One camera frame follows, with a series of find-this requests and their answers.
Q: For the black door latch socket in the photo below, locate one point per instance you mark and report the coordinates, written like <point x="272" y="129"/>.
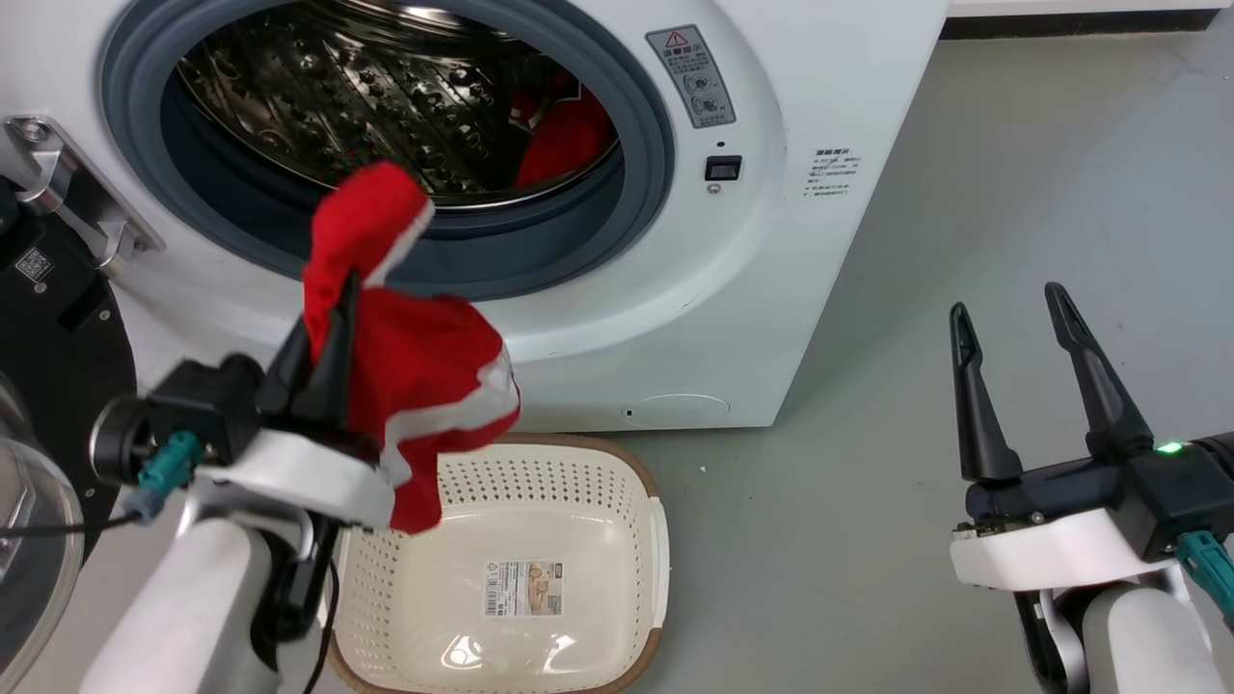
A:
<point x="723" y="168"/>

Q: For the grey warning sticker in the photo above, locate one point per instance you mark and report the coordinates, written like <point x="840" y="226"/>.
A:
<point x="694" y="77"/>

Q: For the metal washer door hinge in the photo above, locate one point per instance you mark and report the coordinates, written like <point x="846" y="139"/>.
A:
<point x="72" y="188"/>

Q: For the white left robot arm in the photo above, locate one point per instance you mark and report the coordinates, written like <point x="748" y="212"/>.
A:
<point x="183" y="607"/>

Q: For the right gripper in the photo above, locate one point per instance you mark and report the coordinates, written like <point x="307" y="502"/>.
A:
<point x="1051" y="540"/>

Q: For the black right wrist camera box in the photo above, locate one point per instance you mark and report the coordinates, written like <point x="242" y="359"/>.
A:
<point x="1181" y="492"/>

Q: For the red garment with white print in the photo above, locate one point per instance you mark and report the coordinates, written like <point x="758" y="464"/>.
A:
<point x="569" y="140"/>

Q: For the dark wall baseboard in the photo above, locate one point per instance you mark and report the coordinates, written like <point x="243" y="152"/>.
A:
<point x="1085" y="21"/>

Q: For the cream perforated laundry basket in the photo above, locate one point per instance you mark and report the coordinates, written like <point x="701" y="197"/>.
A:
<point x="578" y="540"/>

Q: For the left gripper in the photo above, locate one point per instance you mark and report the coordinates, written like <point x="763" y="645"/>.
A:
<point x="299" y="477"/>

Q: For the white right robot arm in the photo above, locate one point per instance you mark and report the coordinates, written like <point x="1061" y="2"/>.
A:
<point x="1138" y="641"/>

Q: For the red garment with white stripes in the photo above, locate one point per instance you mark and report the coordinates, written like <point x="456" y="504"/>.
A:
<point x="424" y="376"/>

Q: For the product label sticker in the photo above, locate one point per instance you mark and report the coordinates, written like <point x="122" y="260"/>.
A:
<point x="523" y="588"/>

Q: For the black round glass washer door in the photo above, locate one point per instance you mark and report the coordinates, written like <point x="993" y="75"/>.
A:
<point x="53" y="337"/>

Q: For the white front-load washing machine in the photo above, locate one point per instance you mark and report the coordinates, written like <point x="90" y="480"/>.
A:
<point x="771" y="241"/>

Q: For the small white text sticker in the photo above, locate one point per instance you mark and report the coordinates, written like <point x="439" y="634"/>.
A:
<point x="831" y="173"/>

